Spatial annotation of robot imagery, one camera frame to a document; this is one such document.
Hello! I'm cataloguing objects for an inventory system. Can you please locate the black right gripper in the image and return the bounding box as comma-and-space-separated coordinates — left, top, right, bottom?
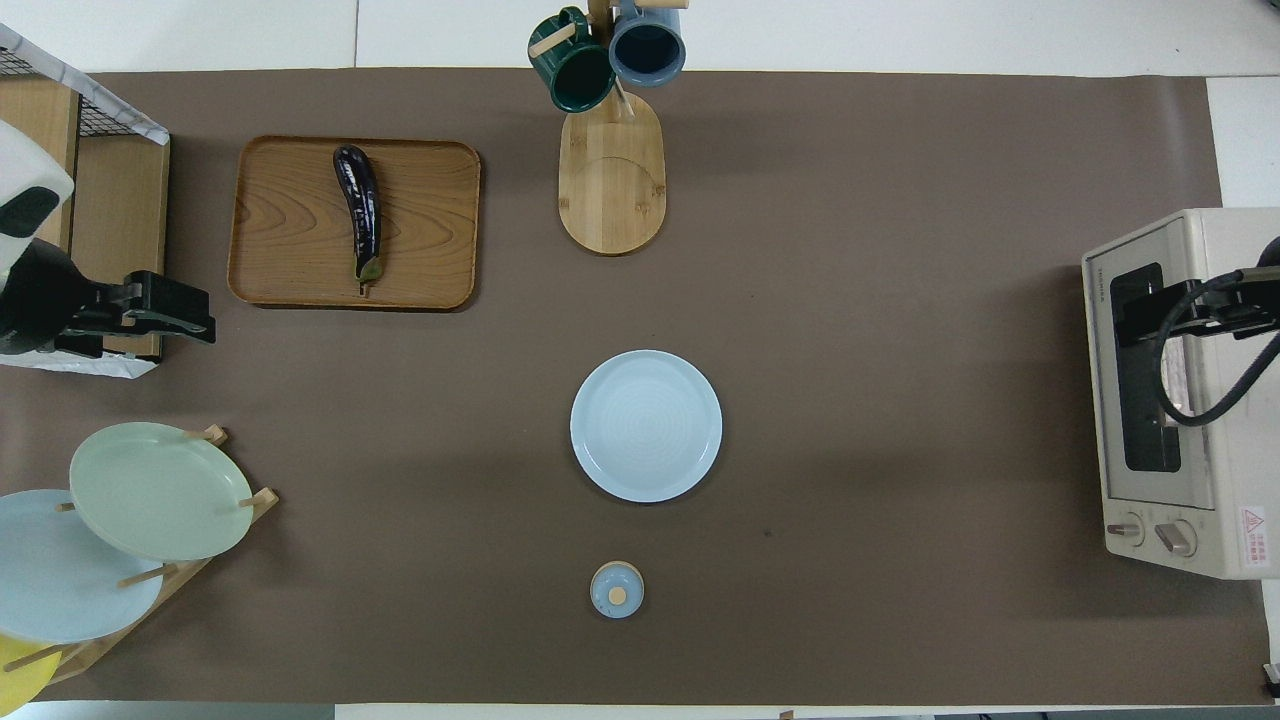
1113, 272, 1280, 348

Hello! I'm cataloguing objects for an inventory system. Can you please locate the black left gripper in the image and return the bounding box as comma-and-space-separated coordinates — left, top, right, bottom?
0, 240, 216, 357

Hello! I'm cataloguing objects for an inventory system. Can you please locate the beige toaster oven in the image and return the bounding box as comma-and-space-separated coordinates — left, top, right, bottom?
1082, 208, 1280, 579

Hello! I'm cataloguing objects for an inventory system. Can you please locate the dark purple eggplant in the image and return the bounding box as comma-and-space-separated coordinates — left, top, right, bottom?
333, 145, 383, 299

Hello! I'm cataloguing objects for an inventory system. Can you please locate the wooden step shelf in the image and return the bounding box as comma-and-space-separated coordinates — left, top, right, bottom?
0, 75, 171, 359

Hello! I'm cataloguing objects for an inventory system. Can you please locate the brown wooden tray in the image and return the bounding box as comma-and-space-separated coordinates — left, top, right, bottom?
227, 135, 482, 312

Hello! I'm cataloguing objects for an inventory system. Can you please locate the pale green plate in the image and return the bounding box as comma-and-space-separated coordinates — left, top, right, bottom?
69, 422, 255, 562

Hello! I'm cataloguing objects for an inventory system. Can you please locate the wooden plate rack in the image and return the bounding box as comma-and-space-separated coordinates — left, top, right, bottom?
0, 425, 279, 691

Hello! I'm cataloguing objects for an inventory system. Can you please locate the brown table mat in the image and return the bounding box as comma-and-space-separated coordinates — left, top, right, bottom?
0, 68, 1271, 706

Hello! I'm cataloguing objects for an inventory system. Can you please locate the light blue racked plate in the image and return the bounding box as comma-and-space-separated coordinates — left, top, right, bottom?
0, 489, 166, 645

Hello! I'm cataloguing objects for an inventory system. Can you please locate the yellow plate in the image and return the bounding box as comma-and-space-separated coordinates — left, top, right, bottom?
0, 635, 63, 713

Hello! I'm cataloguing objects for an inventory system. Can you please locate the wooden mug tree stand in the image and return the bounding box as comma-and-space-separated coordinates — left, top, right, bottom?
528, 0, 691, 257

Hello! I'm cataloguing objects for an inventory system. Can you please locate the dark green mug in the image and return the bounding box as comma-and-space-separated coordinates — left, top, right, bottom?
528, 8, 617, 113

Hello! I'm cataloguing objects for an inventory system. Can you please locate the blue mug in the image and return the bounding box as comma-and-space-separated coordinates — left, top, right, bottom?
608, 0, 687, 88

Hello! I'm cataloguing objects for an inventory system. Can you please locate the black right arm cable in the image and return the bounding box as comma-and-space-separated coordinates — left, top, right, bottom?
1153, 270, 1280, 429

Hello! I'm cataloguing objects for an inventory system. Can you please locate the cloth-lined wire basket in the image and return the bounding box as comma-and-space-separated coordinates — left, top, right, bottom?
0, 25, 171, 379

